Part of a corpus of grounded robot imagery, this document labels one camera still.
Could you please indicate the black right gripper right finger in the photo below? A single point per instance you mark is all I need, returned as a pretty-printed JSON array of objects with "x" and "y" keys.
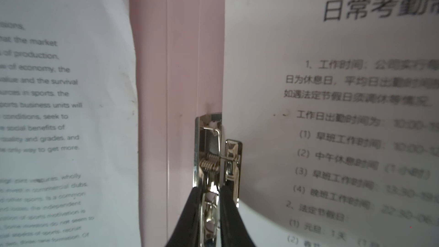
[{"x": 232, "y": 228}]

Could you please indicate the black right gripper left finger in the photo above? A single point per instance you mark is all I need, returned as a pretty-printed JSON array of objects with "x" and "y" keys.
[{"x": 186, "y": 232}]

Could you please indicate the printed white paper sheet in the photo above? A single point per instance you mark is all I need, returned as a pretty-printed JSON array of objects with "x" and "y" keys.
[{"x": 336, "y": 104}]

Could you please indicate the pink file folder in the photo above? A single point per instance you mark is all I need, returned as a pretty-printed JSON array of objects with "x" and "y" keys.
[{"x": 180, "y": 63}]

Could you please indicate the metal folder clip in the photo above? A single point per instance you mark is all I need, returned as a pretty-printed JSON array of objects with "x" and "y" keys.
[{"x": 217, "y": 163}]

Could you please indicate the printed white paper stack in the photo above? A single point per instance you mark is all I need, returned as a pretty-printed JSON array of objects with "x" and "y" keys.
[{"x": 69, "y": 124}]

